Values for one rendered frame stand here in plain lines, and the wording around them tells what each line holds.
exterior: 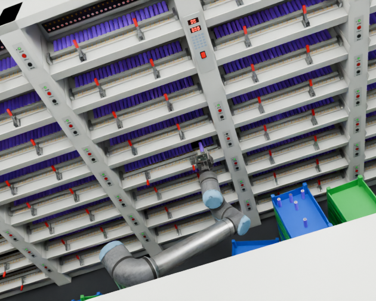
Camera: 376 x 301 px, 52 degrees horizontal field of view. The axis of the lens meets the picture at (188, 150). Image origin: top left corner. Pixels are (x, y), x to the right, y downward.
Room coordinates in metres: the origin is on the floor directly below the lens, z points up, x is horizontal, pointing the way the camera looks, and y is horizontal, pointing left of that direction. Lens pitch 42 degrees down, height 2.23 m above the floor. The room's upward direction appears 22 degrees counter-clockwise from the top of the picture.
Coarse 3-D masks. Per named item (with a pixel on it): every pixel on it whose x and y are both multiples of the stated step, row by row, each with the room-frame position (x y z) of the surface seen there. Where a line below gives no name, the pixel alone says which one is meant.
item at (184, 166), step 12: (168, 156) 1.64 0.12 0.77; (216, 156) 1.53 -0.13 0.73; (120, 168) 1.69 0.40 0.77; (168, 168) 1.58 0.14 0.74; (180, 168) 1.55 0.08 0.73; (192, 168) 1.54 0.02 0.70; (120, 180) 1.61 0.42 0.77; (132, 180) 1.60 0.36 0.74; (144, 180) 1.57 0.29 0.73; (156, 180) 1.57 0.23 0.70
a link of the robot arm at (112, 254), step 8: (104, 248) 1.03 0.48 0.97; (112, 248) 1.01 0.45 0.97; (120, 248) 1.01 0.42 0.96; (104, 256) 1.00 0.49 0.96; (112, 256) 0.97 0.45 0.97; (120, 256) 0.96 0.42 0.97; (128, 256) 0.96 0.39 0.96; (104, 264) 0.98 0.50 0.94; (112, 264) 0.94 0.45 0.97; (112, 272) 0.92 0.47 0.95; (120, 288) 0.95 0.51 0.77
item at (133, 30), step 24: (120, 0) 1.69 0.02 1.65; (144, 0) 1.69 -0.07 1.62; (168, 0) 1.68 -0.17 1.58; (48, 24) 1.72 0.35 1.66; (72, 24) 1.73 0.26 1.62; (96, 24) 1.70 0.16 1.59; (120, 24) 1.64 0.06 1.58; (144, 24) 1.59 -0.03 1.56; (168, 24) 1.56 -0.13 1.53; (48, 48) 1.72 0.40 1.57; (72, 48) 1.63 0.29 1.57; (96, 48) 1.60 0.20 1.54; (120, 48) 1.55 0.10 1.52; (144, 48) 1.54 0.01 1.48; (48, 72) 1.57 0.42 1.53; (72, 72) 1.58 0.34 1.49
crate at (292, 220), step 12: (288, 192) 1.26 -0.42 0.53; (300, 192) 1.26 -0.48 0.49; (276, 204) 1.25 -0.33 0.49; (288, 204) 1.23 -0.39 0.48; (300, 204) 1.20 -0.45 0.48; (312, 204) 1.17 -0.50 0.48; (288, 216) 1.16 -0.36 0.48; (300, 216) 1.13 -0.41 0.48; (312, 216) 1.10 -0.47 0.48; (324, 216) 1.05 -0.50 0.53; (288, 228) 1.09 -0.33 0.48; (300, 228) 1.06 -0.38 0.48; (312, 228) 1.04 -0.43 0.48; (324, 228) 1.01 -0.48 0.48
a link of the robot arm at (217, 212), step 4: (224, 200) 1.20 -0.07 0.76; (224, 204) 1.18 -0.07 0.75; (228, 204) 1.18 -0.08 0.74; (212, 208) 1.18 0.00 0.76; (216, 208) 1.17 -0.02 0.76; (220, 208) 1.17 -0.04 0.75; (224, 208) 1.16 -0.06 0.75; (212, 212) 1.19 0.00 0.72; (216, 212) 1.17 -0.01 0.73; (220, 212) 1.15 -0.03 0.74; (216, 216) 1.17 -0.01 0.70; (220, 216) 1.14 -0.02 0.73
